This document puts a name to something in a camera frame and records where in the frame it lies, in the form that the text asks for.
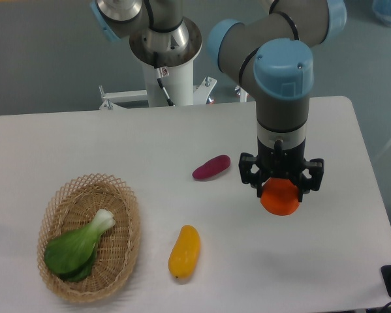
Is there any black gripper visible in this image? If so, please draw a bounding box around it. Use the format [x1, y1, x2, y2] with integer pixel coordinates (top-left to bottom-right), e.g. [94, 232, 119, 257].
[238, 143, 324, 203]

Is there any yellow mango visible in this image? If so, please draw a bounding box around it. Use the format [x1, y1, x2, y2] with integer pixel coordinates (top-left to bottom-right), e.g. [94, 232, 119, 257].
[168, 225, 201, 280]

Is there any white pedestal foot bracket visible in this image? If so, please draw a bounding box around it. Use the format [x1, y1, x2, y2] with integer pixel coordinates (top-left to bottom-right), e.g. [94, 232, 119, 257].
[99, 85, 149, 110]

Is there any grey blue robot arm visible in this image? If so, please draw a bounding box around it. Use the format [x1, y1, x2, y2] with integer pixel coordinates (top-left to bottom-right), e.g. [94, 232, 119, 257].
[90, 1, 347, 200]

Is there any woven wicker basket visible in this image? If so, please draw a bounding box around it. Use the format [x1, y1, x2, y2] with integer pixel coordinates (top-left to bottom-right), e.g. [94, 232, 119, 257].
[37, 173, 140, 303]

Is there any purple sweet potato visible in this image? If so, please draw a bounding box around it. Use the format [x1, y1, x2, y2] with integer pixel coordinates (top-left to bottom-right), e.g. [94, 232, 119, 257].
[192, 155, 231, 181]

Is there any orange fruit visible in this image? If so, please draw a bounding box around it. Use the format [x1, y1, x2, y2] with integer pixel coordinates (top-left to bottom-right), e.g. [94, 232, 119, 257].
[260, 178, 300, 216]

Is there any blue plastic bag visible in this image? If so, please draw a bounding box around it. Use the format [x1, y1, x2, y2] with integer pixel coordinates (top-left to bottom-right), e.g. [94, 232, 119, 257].
[372, 0, 391, 27]

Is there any black cable on pedestal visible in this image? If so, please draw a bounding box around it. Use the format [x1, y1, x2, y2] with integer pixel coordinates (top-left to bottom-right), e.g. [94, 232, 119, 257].
[153, 52, 176, 107]

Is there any green bok choy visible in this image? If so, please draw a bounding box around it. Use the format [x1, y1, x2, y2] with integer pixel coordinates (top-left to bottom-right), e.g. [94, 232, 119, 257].
[44, 209, 116, 282]

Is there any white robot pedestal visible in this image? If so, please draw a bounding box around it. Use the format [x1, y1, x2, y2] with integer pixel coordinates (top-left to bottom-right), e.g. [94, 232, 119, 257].
[129, 18, 202, 107]

